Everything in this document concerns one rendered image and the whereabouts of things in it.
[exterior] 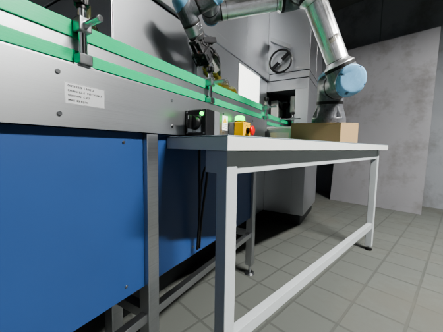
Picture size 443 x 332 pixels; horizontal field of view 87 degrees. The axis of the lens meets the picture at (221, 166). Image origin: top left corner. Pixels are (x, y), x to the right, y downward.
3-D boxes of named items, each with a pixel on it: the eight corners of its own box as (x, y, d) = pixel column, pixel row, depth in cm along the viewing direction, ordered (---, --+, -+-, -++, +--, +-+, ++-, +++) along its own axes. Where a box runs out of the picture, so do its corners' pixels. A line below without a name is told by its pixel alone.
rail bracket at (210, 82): (209, 105, 89) (210, 68, 87) (227, 104, 85) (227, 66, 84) (204, 103, 85) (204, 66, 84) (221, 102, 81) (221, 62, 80)
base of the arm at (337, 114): (349, 122, 114) (351, 102, 113) (341, 122, 103) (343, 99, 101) (317, 123, 124) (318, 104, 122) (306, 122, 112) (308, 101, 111)
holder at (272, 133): (262, 142, 161) (262, 131, 160) (304, 143, 147) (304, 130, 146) (252, 142, 146) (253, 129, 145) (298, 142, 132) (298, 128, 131)
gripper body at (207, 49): (196, 68, 109) (184, 43, 100) (204, 58, 113) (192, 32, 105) (210, 65, 105) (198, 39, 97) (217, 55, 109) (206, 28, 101)
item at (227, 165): (372, 249, 168) (380, 149, 162) (222, 414, 64) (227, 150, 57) (358, 245, 175) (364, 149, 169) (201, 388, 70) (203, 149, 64)
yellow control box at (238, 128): (235, 140, 105) (236, 123, 104) (251, 140, 101) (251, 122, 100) (228, 139, 99) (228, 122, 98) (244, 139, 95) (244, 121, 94)
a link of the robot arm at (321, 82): (336, 103, 117) (339, 74, 115) (350, 100, 104) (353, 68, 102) (312, 103, 118) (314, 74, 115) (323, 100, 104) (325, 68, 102)
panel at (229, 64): (256, 116, 203) (257, 76, 200) (259, 116, 201) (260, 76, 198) (192, 97, 125) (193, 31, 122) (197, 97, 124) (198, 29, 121)
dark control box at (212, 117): (200, 138, 81) (200, 113, 80) (219, 138, 77) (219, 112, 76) (184, 137, 74) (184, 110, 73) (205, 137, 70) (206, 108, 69)
